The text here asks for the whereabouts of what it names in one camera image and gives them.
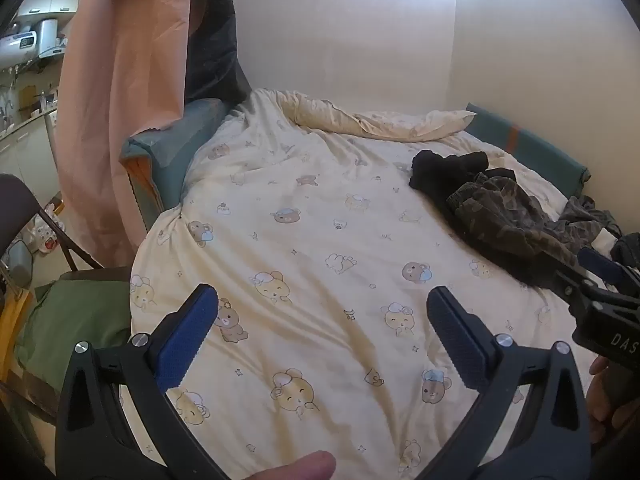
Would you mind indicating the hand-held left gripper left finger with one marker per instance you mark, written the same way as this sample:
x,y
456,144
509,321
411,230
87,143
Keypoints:
x,y
187,340

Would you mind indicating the white kitchen cabinet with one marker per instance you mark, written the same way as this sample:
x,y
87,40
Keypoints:
x,y
25,160

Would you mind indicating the person's right hand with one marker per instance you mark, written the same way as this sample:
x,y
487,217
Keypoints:
x,y
597,410

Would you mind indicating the grey rounded mirror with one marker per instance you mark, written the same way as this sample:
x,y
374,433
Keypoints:
x,y
17,262

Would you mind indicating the white appliance with display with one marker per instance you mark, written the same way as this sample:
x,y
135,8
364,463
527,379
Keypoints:
x,y
17,50

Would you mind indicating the pink curtain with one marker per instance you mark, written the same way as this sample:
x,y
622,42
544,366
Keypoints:
x,y
125,85

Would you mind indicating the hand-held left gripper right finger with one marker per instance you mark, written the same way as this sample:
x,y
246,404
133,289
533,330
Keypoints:
x,y
455,340

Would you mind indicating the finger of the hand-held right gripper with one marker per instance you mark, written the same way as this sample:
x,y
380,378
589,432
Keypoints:
x,y
597,260
570,287

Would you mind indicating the camouflage pants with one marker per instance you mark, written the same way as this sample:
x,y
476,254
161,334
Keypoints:
x,y
505,220

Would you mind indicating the person's left hand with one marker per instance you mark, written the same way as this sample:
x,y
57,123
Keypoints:
x,y
295,467

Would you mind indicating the brown folding chair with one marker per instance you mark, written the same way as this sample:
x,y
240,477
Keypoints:
x,y
15,205

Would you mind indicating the black garment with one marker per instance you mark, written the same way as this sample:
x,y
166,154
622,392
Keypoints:
x,y
440,170

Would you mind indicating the cream bear printed blanket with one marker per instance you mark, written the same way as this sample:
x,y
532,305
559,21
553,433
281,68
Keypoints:
x,y
300,260

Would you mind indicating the yellow wooden object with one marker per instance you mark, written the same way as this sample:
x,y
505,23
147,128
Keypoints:
x,y
12,330

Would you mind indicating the green cloth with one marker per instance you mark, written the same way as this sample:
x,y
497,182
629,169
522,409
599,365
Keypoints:
x,y
75,320

